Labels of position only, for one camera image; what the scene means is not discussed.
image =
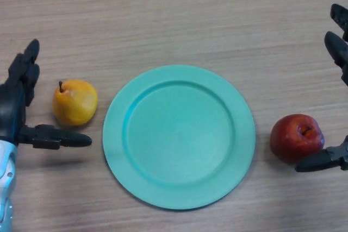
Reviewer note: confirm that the yellow pear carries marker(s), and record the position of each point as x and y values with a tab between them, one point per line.
76	101

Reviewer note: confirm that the green round plate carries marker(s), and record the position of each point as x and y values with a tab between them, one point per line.
179	137

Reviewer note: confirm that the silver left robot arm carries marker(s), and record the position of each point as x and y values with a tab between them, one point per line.
6	175

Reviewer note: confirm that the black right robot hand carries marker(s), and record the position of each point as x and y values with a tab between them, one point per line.
334	46

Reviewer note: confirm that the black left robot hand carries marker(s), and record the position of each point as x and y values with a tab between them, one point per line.
12	107

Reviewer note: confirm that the red apple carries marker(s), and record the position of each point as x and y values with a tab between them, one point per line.
291	139

